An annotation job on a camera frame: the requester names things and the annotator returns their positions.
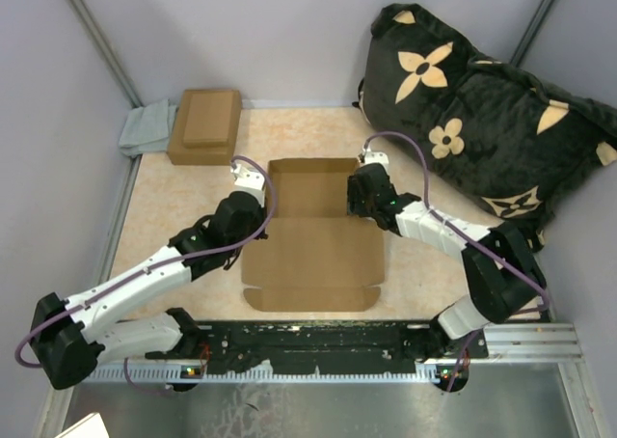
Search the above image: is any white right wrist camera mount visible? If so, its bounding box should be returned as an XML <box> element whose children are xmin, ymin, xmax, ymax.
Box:
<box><xmin>358</xmin><ymin>151</ymin><xmax>389</xmax><ymax>171</ymax></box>

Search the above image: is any brown cardboard box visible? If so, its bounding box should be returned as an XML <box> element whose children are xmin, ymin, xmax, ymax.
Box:
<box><xmin>241</xmin><ymin>158</ymin><xmax>386</xmax><ymax>313</ymax></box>

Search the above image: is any aluminium frame rail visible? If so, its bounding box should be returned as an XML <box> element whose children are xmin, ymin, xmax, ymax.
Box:
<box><xmin>60</xmin><ymin>324</ymin><xmax>584</xmax><ymax>362</ymax></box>

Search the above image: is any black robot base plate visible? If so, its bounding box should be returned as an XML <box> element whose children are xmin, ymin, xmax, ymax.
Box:
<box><xmin>146</xmin><ymin>320</ymin><xmax>465</xmax><ymax>373</ymax></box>

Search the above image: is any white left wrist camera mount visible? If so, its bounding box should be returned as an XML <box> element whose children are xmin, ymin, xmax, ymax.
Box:
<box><xmin>230</xmin><ymin>164</ymin><xmax>265</xmax><ymax>206</ymax></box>

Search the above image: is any large folded cardboard box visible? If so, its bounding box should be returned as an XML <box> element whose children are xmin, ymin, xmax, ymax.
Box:
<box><xmin>167</xmin><ymin>89</ymin><xmax>242</xmax><ymax>166</ymax></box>

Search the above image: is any white slotted cable duct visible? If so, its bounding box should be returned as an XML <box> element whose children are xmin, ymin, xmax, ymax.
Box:
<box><xmin>86</xmin><ymin>361</ymin><xmax>453</xmax><ymax>385</ymax></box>

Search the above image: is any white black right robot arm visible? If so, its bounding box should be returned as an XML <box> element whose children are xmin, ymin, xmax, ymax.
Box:
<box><xmin>347</xmin><ymin>163</ymin><xmax>549</xmax><ymax>357</ymax></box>

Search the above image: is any white paper sheet corner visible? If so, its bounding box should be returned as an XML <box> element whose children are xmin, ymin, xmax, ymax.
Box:
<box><xmin>56</xmin><ymin>413</ymin><xmax>110</xmax><ymax>438</ymax></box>

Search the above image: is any left aluminium corner post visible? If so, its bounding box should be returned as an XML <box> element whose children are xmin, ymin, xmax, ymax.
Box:
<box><xmin>66</xmin><ymin>0</ymin><xmax>143</xmax><ymax>108</ymax></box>

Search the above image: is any grey folded cloth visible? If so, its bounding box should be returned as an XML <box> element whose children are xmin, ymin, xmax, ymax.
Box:
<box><xmin>119</xmin><ymin>99</ymin><xmax>177</xmax><ymax>158</ymax></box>

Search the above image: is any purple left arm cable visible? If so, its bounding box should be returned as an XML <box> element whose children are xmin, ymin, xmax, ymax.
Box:
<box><xmin>13</xmin><ymin>154</ymin><xmax>280</xmax><ymax>395</ymax></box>

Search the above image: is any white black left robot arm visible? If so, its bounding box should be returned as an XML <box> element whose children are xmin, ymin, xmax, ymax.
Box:
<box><xmin>28</xmin><ymin>190</ymin><xmax>266</xmax><ymax>390</ymax></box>

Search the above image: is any right aluminium corner post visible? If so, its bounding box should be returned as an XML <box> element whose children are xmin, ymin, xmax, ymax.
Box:
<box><xmin>509</xmin><ymin>0</ymin><xmax>557</xmax><ymax>67</ymax></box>

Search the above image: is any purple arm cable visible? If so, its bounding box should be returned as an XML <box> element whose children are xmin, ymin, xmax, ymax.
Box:
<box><xmin>13</xmin><ymin>154</ymin><xmax>280</xmax><ymax>395</ymax></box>
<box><xmin>359</xmin><ymin>130</ymin><xmax>551</xmax><ymax>392</ymax></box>

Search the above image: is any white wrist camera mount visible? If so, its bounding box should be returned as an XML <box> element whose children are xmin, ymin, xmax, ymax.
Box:
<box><xmin>358</xmin><ymin>151</ymin><xmax>389</xmax><ymax>171</ymax></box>
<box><xmin>230</xmin><ymin>164</ymin><xmax>265</xmax><ymax>206</ymax></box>

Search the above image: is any black floral plush pillow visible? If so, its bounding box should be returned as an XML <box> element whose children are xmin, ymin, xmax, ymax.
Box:
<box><xmin>358</xmin><ymin>4</ymin><xmax>616</xmax><ymax>251</ymax></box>

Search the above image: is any aluminium corner post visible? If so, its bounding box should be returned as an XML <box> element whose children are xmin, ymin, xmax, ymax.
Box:
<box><xmin>66</xmin><ymin>0</ymin><xmax>143</xmax><ymax>108</ymax></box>
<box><xmin>509</xmin><ymin>0</ymin><xmax>557</xmax><ymax>67</ymax></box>

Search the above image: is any small folded cardboard box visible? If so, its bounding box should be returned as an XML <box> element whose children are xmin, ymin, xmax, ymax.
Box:
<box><xmin>183</xmin><ymin>92</ymin><xmax>232</xmax><ymax>148</ymax></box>

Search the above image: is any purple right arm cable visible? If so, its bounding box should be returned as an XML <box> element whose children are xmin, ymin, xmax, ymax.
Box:
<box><xmin>359</xmin><ymin>130</ymin><xmax>551</xmax><ymax>392</ymax></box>

